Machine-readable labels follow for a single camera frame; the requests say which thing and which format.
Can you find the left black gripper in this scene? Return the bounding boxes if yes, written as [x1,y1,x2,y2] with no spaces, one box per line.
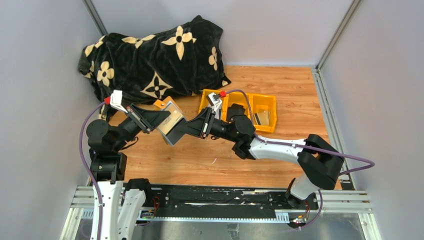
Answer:
[113,102,171,151]

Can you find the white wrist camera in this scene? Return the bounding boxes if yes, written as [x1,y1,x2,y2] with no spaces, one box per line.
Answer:
[109,89,128,114]
[206,92,223,119]

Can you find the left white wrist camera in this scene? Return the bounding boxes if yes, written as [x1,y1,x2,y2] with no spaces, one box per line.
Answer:
[109,89,128,114]

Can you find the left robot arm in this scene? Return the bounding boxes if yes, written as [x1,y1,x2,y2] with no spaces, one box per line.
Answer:
[80,104,171,240]

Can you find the yellow three-compartment bin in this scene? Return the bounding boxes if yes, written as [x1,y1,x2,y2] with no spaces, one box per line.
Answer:
[198,88,277,134]

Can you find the grey credit card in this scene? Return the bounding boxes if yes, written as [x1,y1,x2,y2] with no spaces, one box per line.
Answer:
[164,118,187,147]

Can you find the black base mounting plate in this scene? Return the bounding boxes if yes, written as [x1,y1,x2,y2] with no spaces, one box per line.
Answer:
[124,179,319,220]

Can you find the yellow leather card holder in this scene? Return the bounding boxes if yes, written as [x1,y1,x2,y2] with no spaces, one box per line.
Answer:
[152,96,185,137]

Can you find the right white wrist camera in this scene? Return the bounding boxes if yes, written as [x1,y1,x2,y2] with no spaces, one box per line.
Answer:
[206,92,223,119]

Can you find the aluminium frame rail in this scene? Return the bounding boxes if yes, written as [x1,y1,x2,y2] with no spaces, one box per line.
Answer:
[60,181,381,240]

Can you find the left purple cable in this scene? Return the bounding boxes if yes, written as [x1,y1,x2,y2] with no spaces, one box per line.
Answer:
[79,96,114,240]

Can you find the black card holder in bin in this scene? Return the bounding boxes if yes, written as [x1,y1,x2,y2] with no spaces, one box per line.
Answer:
[226,103,249,123]

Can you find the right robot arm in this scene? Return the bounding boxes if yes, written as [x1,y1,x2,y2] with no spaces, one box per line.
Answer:
[171,107,345,209]

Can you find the gold cards in bin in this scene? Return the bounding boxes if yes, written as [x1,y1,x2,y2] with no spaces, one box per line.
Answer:
[253,109,271,126]

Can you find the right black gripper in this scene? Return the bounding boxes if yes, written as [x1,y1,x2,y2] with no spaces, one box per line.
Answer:
[175,107,238,143]

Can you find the black floral blanket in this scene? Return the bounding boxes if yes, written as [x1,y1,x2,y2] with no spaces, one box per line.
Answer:
[77,15,231,105]

